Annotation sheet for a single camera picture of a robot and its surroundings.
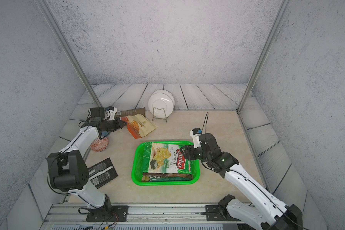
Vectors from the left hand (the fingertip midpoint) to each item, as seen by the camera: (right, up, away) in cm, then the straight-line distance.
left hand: (128, 122), depth 90 cm
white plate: (+19, +13, +17) cm, 29 cm away
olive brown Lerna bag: (-10, +7, +31) cm, 34 cm away
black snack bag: (-14, -30, -4) cm, 34 cm away
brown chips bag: (+14, -29, -11) cm, 34 cm away
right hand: (+34, -14, -16) cm, 40 cm away
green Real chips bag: (+20, -31, -11) cm, 38 cm away
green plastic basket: (+8, -25, -7) cm, 27 cm away
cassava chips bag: (+3, -3, +13) cm, 14 cm away
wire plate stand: (+22, +3, +23) cm, 32 cm away
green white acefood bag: (+23, -21, -5) cm, 32 cm away
